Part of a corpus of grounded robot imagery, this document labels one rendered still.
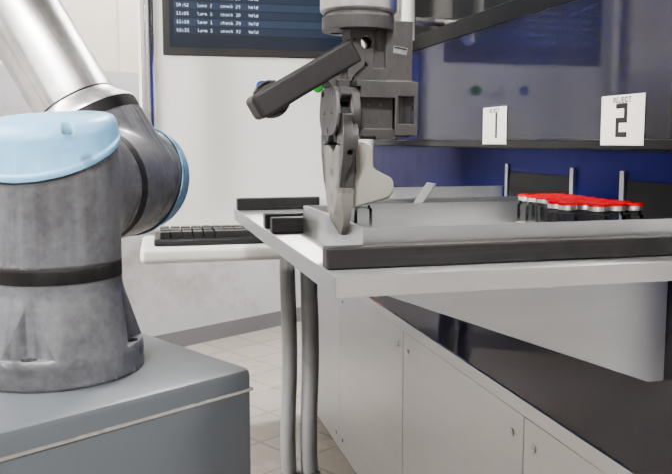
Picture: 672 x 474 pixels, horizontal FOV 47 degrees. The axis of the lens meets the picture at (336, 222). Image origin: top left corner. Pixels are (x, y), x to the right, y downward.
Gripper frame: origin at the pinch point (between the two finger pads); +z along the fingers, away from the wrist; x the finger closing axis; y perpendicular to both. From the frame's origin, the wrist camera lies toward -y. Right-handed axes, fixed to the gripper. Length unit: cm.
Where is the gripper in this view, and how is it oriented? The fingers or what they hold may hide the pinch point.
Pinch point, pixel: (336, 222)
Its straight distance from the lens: 77.6
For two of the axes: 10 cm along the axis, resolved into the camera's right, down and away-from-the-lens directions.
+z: -0.1, 9.9, 1.0
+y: 9.7, -0.2, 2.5
